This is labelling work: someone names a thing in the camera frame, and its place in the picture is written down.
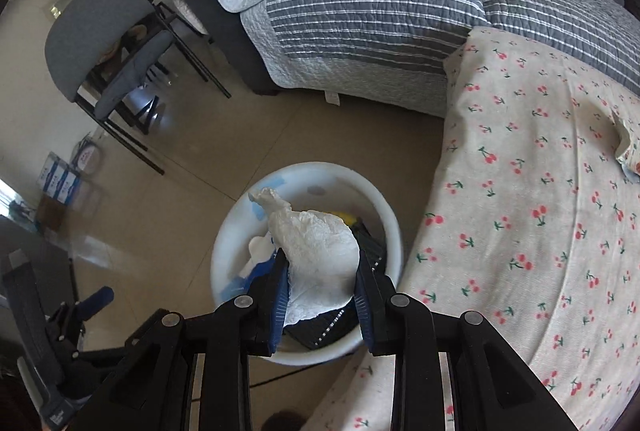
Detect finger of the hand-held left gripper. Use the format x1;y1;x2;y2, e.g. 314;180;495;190
75;287;116;319

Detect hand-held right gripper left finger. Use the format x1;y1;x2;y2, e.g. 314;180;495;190
70;248;291;431

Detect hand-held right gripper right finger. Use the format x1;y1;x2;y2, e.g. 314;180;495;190
353;251;581;431

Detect black plastic food tray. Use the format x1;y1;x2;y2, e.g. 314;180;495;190
282;218;388;352

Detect large white paper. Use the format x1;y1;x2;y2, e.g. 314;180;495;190
248;187;361;327

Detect white plastic bin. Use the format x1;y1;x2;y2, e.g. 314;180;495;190
210;162;403;367

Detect blue and white cartons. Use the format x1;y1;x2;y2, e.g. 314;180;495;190
36;151;83;207

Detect cherry print tablecloth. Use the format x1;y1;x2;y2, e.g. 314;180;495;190
312;26;640;431

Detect grey padded chair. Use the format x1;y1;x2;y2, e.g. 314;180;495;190
44;0;173;176

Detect grey striped quilt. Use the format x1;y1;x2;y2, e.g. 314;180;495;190
175;0;640;119

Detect black cable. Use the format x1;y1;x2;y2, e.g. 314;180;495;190
192;371;301;402

